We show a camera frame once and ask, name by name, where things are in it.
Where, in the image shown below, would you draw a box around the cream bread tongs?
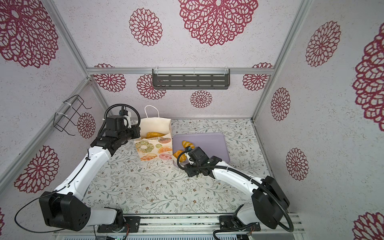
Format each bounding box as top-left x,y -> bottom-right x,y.
180,146 -> 195,166

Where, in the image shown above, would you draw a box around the knotted golden bun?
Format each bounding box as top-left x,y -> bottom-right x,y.
173,150 -> 187,163

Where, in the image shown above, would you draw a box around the round crusty yellow bread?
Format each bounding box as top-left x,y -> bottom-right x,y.
146,132 -> 165,139

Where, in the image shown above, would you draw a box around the printed white paper bag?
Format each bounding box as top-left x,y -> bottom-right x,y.
134,105 -> 174,162

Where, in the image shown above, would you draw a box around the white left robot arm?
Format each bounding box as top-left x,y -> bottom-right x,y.
39,125 -> 140,232

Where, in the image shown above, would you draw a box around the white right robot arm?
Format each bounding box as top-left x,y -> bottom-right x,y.
178,158 -> 295,233

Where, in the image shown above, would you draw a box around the striped croissant bread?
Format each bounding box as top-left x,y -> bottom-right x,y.
182,141 -> 195,149

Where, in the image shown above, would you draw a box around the lilac plastic tray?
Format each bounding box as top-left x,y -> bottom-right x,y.
172,133 -> 230,164

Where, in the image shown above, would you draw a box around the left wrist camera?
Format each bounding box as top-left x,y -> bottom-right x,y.
104,109 -> 132,137

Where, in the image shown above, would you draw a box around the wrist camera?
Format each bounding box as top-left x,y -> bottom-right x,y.
104,109 -> 132,137
188,147 -> 209,165

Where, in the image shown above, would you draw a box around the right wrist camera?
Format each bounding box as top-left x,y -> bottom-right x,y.
188,147 -> 209,165

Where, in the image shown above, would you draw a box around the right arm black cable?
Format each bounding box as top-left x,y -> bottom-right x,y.
176,149 -> 295,240

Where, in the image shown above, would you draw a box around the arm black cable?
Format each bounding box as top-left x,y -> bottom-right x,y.
176,149 -> 295,240
14,148 -> 100,234

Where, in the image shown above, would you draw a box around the black wire wall rack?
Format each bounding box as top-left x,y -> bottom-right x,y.
53,95 -> 92,137

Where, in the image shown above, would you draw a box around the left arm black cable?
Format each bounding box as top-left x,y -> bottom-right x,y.
14,148 -> 100,234

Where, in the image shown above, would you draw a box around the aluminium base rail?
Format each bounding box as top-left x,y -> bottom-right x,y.
50,214 -> 308,240

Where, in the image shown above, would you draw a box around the grey wall shelf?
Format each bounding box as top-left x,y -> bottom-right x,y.
152,69 -> 231,90

